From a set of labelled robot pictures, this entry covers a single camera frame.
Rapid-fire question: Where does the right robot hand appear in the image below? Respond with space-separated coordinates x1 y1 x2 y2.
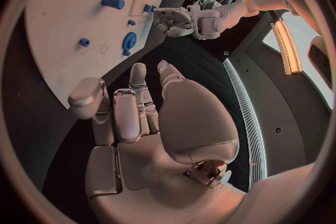
67 59 248 224

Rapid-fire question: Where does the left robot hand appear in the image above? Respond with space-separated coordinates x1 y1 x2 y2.
152 7 195 38

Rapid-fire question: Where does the white task board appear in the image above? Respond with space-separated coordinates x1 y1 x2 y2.
24 0 183 109

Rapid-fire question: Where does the blue gear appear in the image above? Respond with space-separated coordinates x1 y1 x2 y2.
122 31 138 51

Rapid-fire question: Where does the blue long cylinder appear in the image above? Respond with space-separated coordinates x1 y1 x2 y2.
101 0 126 10

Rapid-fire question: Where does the glowing light bar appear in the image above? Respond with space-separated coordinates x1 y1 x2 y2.
269 20 304 76

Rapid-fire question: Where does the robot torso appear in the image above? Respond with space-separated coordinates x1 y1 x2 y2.
146 11 335 192

